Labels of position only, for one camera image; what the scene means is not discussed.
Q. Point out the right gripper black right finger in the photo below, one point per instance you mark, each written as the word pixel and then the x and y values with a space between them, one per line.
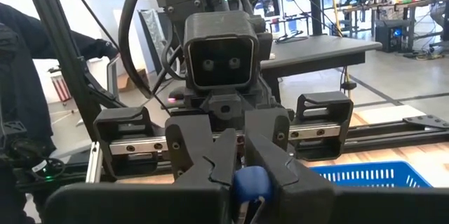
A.
pixel 301 206

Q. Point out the blue plastic basket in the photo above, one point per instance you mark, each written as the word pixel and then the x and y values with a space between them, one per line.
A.
pixel 368 165

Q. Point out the brown cardboard box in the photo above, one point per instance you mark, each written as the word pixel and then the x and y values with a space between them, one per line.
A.
pixel 131 81

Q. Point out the silver metal bar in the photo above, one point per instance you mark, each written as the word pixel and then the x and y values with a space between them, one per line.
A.
pixel 94 162

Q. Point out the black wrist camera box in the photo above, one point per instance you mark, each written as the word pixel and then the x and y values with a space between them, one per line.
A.
pixel 221 27

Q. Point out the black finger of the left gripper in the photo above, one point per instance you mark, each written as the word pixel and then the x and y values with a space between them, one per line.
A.
pixel 187 139
pixel 268 122

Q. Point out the dark blue disposable razor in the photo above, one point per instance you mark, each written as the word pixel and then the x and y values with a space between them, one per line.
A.
pixel 252 183

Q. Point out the black computer tower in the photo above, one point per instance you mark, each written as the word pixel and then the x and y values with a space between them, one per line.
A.
pixel 391 36

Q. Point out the black computer mouse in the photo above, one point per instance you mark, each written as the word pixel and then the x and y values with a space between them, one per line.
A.
pixel 177 95

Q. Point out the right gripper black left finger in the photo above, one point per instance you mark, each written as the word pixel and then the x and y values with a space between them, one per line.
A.
pixel 196 203

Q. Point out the black desk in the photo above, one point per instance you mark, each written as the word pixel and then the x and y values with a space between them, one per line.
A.
pixel 315 52

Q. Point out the person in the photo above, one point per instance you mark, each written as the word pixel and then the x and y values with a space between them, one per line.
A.
pixel 21 87

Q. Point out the black device with green light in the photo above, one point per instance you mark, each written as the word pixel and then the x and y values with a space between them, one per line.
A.
pixel 35 161

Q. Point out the cluttered workbench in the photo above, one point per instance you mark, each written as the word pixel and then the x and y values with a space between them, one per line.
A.
pixel 393 6

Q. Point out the black vertical pole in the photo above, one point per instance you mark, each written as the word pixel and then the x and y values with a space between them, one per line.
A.
pixel 315 3

